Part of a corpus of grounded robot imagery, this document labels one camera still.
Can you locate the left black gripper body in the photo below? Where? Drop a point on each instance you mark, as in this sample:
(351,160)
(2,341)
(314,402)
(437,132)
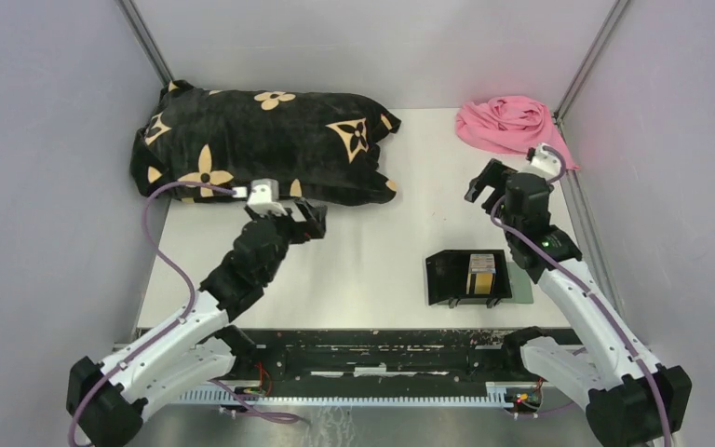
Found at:
(299,232)

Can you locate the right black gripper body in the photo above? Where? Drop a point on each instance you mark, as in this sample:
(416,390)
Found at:
(494,176)

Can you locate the black card box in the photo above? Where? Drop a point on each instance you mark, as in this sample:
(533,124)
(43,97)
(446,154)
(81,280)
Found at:
(446,275)

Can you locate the green card holder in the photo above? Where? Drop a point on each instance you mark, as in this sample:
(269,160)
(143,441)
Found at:
(520,285)

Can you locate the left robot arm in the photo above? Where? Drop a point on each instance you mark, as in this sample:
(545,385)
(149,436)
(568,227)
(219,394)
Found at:
(111,399)

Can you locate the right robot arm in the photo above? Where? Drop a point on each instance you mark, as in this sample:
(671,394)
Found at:
(627,394)

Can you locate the stack of cards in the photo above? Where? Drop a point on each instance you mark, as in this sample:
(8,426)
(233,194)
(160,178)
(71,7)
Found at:
(481,271)

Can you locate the pink cloth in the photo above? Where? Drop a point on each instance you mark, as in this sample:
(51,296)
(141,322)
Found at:
(510,125)

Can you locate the black floral pillow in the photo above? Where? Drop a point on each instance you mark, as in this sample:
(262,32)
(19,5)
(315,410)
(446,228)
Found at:
(317,145)

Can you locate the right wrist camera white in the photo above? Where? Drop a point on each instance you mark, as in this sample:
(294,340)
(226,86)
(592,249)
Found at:
(546,162)

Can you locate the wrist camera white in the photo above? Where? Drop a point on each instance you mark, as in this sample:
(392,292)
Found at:
(546,162)
(263,198)

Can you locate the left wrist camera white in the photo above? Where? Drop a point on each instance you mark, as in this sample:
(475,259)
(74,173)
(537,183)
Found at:
(263,198)

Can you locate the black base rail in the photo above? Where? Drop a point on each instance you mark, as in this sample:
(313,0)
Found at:
(377,363)

